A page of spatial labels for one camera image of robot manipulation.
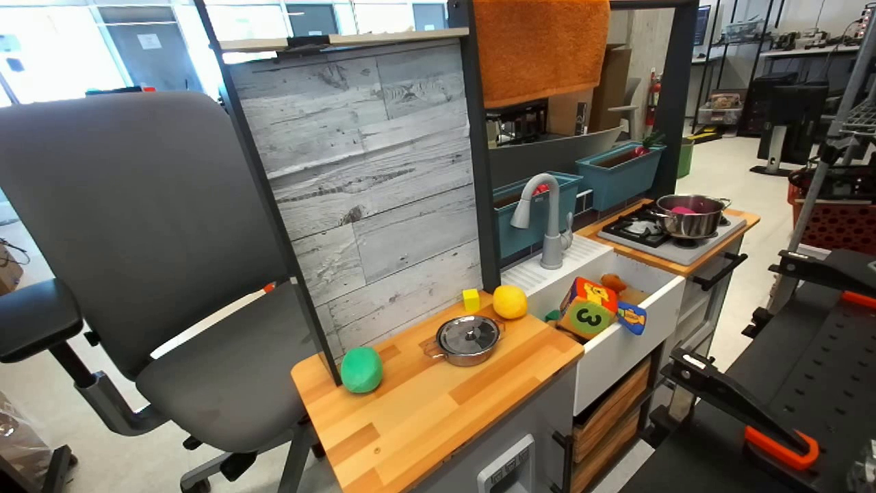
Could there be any red perforated crate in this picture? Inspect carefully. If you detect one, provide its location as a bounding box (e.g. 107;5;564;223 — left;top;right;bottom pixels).
787;180;876;257

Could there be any colourful picture cube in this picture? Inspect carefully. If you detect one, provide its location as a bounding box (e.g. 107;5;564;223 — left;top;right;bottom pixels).
555;277;620;342

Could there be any wooden countertop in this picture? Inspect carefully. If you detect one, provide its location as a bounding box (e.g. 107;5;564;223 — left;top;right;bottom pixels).
286;290;585;493

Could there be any wooden stove counter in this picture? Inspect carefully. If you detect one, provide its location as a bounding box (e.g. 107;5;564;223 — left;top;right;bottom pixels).
574;197;760;280

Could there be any grey office chair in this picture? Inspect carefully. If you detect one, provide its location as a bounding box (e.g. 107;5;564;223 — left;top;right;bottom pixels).
0;91;322;493

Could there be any grey kitchen cabinet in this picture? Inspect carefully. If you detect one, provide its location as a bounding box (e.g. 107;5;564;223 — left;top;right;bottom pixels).
414;257;734;493

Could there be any black workbench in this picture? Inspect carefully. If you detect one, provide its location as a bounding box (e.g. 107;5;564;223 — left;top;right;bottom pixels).
626;243;876;493

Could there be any yellow lemon toy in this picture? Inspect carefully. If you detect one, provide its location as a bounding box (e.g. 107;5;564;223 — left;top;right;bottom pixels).
489;283;530;323

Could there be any metal pot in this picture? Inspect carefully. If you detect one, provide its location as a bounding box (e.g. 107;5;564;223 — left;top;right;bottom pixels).
649;193;734;243

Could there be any orange terry towel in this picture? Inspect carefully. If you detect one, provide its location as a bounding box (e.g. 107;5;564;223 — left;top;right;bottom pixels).
473;0;614;109

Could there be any black cabinet handle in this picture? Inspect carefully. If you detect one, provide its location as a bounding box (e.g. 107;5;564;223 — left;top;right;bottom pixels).
690;251;749;294

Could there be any grey toy faucet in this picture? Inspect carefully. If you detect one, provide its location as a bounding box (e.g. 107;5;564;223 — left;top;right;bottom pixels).
505;169;574;271

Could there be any black kitchen frame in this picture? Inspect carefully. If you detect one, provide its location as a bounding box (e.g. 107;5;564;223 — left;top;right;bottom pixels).
447;0;700;295

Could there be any brown cardboard box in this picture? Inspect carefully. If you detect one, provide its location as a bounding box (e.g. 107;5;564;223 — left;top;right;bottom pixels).
544;45;635;138

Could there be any grey wood-pattern back panel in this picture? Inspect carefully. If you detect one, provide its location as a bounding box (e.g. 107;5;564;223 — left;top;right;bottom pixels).
222;39;486;358

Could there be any small blue picture toy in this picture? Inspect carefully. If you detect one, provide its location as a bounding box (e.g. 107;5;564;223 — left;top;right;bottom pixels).
615;299;649;336

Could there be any black storage rack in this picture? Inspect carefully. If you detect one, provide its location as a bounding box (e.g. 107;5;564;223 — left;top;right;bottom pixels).
692;0;876;173

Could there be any white sink basin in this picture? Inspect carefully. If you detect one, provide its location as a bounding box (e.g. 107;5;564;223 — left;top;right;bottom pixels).
497;232;687;419

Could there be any green ball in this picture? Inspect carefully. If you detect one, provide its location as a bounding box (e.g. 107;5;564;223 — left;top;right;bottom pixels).
336;342;385;398

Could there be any red fire extinguisher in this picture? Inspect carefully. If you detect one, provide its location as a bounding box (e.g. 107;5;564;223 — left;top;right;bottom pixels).
644;68;661;141

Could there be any black toy stove top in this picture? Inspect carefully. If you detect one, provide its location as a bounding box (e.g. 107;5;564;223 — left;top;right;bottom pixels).
597;203;749;269

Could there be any black clamp orange grip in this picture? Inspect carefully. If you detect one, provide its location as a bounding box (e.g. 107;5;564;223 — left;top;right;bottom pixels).
661;351;824;476

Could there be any black chair seat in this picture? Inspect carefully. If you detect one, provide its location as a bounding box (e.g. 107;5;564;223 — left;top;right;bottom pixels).
0;277;85;368

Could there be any teal plastic bin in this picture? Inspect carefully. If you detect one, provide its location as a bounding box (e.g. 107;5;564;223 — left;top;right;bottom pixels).
489;169;585;265
572;141;667;213

